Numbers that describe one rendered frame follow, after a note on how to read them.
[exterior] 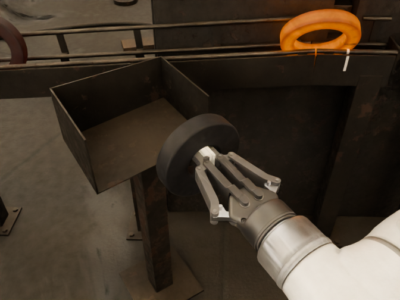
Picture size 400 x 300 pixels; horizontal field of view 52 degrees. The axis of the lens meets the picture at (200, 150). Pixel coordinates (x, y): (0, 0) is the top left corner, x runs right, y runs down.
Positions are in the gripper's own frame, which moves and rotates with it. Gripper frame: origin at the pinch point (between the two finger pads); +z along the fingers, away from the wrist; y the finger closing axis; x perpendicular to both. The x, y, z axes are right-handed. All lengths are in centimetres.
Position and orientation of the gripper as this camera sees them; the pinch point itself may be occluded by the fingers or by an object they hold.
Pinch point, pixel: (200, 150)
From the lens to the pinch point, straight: 68.2
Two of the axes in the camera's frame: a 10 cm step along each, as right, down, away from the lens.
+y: 8.4, -3.5, 4.1
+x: 0.3, -7.3, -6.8
